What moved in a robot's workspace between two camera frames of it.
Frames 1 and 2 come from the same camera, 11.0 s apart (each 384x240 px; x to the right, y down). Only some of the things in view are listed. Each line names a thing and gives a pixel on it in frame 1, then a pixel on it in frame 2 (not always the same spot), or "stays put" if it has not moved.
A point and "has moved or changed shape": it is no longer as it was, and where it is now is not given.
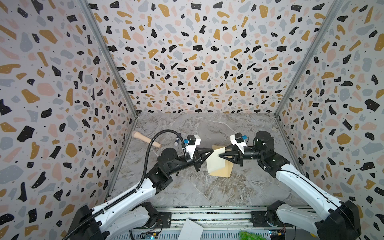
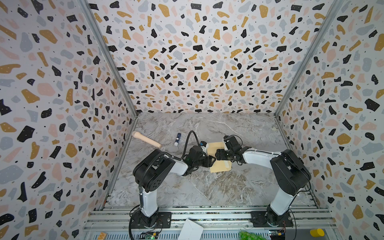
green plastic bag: x=246 y=235 stays put
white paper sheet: x=190 y=230 stays put
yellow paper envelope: x=225 y=172 has moved or changed shape
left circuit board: x=148 y=235 stays put
